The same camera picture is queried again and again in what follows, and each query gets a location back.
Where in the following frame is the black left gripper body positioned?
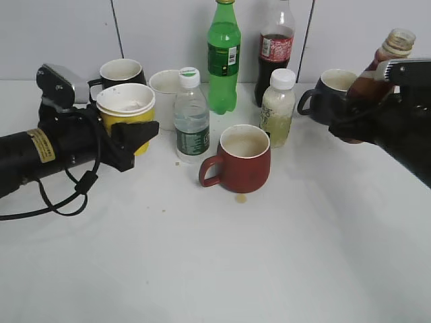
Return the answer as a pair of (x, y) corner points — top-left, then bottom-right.
(38, 104), (135, 175)

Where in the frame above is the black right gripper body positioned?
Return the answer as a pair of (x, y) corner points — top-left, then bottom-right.
(368, 79), (430, 187)

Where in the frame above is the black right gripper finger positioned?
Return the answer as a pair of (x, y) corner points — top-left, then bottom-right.
(329, 94), (397, 144)

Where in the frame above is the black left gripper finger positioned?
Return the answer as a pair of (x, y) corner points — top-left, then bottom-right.
(110, 120), (159, 156)
(88, 79), (103, 111)

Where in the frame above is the yellow paper cup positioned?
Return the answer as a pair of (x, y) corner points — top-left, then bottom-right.
(96, 83), (156, 135)

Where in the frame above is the brown coffee bottle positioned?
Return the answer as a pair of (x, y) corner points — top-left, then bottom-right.
(346, 28), (416, 108)

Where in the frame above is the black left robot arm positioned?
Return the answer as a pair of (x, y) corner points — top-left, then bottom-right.
(1, 81), (159, 196)

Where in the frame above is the black ceramic mug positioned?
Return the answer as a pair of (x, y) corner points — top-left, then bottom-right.
(88, 59), (147, 91)

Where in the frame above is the dark grey ceramic mug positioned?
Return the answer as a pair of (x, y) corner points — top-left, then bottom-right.
(297, 69), (357, 125)

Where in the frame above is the white ceramic mug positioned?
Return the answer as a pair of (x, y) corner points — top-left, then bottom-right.
(149, 69), (180, 131)

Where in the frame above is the clear water bottle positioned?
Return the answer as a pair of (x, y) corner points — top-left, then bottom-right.
(174, 67), (209, 164)

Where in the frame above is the white cap milk bottle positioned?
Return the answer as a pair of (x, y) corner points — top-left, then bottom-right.
(259, 68), (296, 149)

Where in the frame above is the red ceramic mug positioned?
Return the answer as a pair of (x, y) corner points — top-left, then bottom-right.
(198, 124), (271, 194)

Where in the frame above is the cola bottle red label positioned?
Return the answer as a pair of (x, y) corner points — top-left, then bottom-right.
(255, 1), (295, 107)

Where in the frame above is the green soda bottle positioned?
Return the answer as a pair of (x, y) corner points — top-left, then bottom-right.
(207, 1), (242, 115)

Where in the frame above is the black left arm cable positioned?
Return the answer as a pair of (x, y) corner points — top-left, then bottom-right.
(0, 110), (102, 221)

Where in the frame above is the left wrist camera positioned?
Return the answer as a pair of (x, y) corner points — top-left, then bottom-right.
(36, 63), (90, 111)

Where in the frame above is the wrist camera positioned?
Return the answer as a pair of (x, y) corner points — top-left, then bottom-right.
(36, 63), (90, 111)
(360, 59), (431, 85)

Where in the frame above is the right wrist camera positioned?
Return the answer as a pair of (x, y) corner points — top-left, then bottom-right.
(360, 59), (431, 85)

